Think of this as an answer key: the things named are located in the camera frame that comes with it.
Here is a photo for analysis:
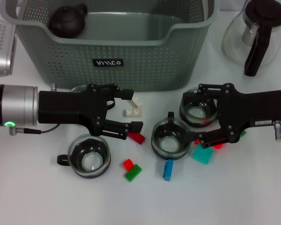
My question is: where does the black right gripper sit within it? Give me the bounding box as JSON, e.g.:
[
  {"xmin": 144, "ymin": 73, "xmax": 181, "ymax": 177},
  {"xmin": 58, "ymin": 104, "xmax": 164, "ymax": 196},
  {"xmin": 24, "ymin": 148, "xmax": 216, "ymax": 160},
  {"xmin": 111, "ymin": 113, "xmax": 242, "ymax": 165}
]
[{"xmin": 182, "ymin": 82, "xmax": 281, "ymax": 149}]

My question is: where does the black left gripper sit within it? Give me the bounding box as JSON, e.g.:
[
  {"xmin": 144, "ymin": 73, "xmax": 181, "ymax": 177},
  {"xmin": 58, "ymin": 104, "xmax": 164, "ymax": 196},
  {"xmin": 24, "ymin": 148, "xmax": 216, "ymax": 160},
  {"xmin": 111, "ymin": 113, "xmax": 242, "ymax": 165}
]
[{"xmin": 37, "ymin": 82, "xmax": 144, "ymax": 141}]

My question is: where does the white toy block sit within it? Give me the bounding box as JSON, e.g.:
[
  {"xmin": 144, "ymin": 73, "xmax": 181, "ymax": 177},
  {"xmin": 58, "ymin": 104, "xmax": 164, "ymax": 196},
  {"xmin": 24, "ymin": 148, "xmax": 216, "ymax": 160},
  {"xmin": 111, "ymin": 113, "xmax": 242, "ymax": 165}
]
[{"xmin": 122, "ymin": 96, "xmax": 143, "ymax": 118}]

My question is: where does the dark red curved block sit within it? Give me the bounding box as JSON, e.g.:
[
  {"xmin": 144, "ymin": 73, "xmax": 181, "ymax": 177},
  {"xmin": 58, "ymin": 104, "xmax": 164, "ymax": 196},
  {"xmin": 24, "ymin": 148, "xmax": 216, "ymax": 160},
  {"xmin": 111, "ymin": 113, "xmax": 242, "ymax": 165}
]
[{"xmin": 127, "ymin": 132, "xmax": 146, "ymax": 145}]

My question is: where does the teal square toy block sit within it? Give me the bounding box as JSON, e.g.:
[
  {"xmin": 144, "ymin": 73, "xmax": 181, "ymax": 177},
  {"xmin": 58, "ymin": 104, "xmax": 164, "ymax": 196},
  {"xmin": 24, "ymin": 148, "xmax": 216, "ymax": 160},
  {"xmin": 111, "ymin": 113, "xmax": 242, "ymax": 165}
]
[{"xmin": 192, "ymin": 143, "xmax": 214, "ymax": 166}]

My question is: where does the grey-green perforated storage bin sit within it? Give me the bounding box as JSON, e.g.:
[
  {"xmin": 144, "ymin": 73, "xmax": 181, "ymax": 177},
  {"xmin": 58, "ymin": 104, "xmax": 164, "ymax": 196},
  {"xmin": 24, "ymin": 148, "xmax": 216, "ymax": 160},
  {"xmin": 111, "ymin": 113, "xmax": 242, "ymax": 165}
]
[{"xmin": 0, "ymin": 0, "xmax": 220, "ymax": 92}]

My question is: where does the blue toy block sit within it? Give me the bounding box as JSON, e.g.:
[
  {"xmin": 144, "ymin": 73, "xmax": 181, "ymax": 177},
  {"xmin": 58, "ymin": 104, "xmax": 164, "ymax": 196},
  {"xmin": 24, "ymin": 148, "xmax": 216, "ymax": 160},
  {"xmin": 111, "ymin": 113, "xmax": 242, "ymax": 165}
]
[{"xmin": 162, "ymin": 158, "xmax": 175, "ymax": 182}]

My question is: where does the dark clay teapot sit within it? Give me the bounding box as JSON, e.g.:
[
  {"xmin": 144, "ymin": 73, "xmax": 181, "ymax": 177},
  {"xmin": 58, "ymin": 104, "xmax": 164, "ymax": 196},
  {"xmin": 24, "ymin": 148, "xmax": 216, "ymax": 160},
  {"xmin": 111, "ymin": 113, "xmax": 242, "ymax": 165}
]
[{"xmin": 48, "ymin": 3, "xmax": 89, "ymax": 38}]

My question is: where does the glass carafe black handle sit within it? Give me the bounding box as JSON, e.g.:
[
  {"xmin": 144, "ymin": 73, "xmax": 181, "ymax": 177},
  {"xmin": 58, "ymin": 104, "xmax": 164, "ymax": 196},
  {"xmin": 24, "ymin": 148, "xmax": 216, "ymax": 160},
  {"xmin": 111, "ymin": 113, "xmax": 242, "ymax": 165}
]
[{"xmin": 222, "ymin": 0, "xmax": 281, "ymax": 77}]

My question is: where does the left arm cable with plug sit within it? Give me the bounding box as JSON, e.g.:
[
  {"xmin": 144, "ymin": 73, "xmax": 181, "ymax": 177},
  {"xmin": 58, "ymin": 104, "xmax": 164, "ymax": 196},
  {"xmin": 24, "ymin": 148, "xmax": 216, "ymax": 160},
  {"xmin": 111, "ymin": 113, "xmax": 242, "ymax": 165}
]
[{"xmin": 9, "ymin": 123, "xmax": 61, "ymax": 137}]

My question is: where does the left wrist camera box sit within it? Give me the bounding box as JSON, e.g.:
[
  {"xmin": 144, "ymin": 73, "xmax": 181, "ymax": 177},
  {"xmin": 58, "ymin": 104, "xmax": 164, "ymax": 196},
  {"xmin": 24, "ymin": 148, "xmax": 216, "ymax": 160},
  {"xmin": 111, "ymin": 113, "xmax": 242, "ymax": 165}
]
[{"xmin": 0, "ymin": 18, "xmax": 17, "ymax": 76}]

